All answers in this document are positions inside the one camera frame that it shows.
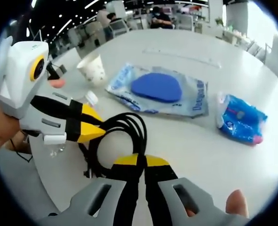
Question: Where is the clear bag with blue pad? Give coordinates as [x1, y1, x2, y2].
[104, 62, 210, 119]

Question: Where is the person's right hand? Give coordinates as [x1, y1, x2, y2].
[225, 189, 250, 218]

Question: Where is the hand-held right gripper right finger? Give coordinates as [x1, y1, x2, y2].
[144, 154, 215, 226]

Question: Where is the clear plastic bottle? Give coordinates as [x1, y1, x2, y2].
[48, 90, 100, 159]

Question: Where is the person's left hand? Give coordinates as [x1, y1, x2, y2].
[0, 110, 22, 153]

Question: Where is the white patterned paper cup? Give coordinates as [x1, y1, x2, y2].
[76, 53, 106, 88]

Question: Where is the white office chair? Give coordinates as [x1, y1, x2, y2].
[176, 14, 194, 32]
[110, 18, 131, 37]

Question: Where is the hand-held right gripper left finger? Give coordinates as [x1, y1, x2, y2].
[69, 152, 146, 226]

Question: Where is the blue crinkly plastic packet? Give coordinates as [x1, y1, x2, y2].
[214, 92, 269, 147]

